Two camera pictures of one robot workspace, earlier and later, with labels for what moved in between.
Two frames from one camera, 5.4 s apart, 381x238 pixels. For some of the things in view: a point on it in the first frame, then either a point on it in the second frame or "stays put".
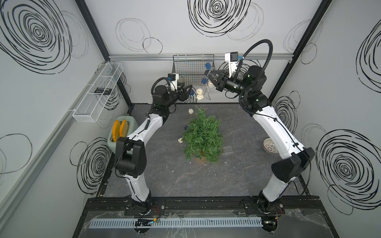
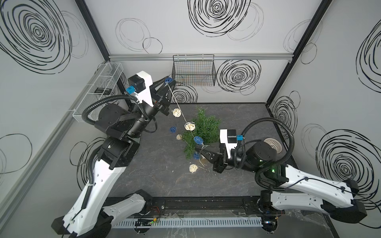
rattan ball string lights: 200,91 → 188,126
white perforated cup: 269,146 stays put
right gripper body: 231,86 → 222,162
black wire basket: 191,68 stays put
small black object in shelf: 103,91 stays put
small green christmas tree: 203,138 stays put
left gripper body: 178,96 → 157,106
